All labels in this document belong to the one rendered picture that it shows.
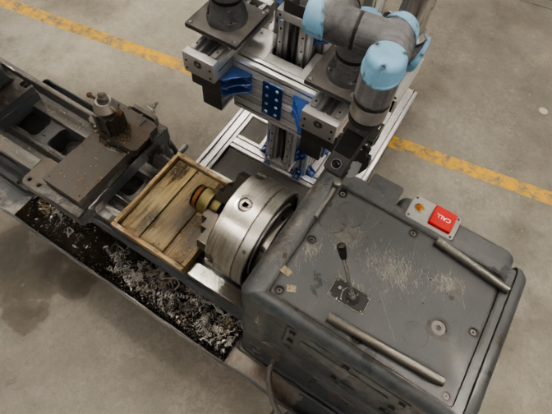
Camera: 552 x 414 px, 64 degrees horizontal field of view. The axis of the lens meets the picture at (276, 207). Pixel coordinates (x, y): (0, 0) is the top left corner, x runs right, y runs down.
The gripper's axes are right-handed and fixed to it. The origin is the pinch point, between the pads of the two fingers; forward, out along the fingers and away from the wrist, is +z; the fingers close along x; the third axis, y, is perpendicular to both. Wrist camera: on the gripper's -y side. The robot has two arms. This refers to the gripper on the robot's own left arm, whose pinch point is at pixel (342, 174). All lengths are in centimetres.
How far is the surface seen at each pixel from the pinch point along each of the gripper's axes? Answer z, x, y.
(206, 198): 25.7, 33.4, -12.4
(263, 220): 14.2, 12.9, -14.6
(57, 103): 54, 120, 3
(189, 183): 49, 51, -1
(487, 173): 138, -59, 144
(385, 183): 12.4, -9.5, 12.1
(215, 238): 19.5, 21.9, -23.6
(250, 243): 16.8, 12.7, -20.8
